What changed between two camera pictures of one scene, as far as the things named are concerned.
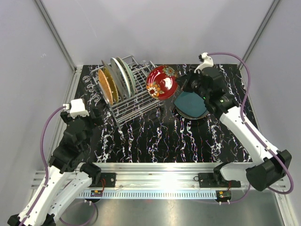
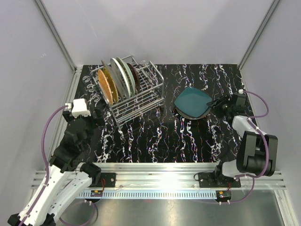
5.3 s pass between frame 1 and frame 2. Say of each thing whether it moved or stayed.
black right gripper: moved
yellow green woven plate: stayed
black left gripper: stayed
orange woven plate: stayed
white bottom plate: stayed
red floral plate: moved
